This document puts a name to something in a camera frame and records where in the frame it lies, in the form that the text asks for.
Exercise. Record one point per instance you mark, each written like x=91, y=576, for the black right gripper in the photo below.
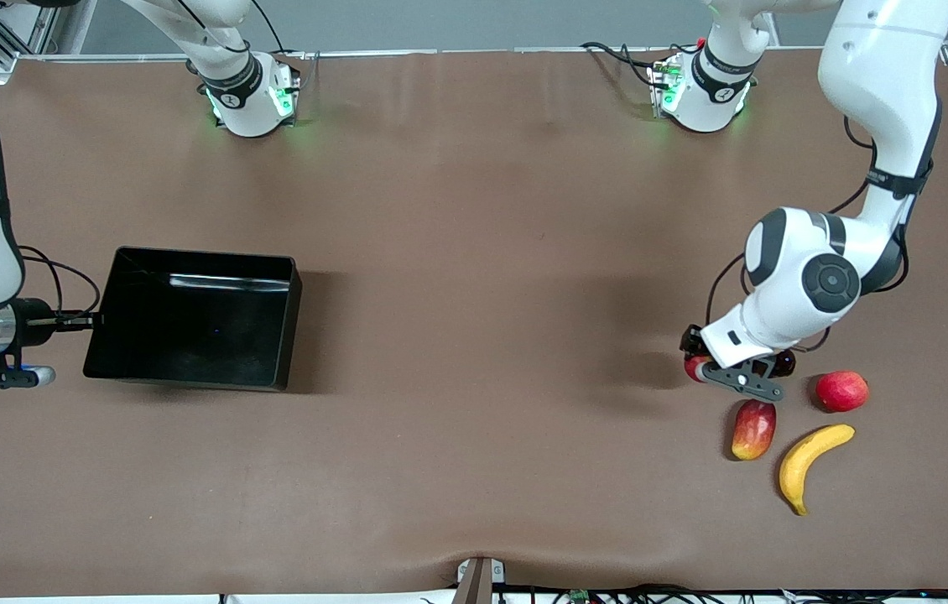
x=36, y=321

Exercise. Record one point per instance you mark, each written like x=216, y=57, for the red yellow-streaked apple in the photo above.
x=696, y=371

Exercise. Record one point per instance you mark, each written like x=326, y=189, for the black plastic box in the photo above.
x=205, y=335

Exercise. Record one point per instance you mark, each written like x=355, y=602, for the yellow banana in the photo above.
x=801, y=470

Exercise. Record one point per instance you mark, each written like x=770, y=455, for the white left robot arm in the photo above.
x=885, y=67

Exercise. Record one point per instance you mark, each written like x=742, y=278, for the dark purple plum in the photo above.
x=786, y=365

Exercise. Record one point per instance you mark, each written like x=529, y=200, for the red yellow mango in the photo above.
x=753, y=429

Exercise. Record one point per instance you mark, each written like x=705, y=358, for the round plain red fruit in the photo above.
x=841, y=392

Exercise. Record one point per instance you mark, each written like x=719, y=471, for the table cover mat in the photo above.
x=474, y=210

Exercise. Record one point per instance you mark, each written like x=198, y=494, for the metal table clamp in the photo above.
x=478, y=583

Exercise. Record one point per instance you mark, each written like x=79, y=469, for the metal table edge rail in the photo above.
x=482, y=51

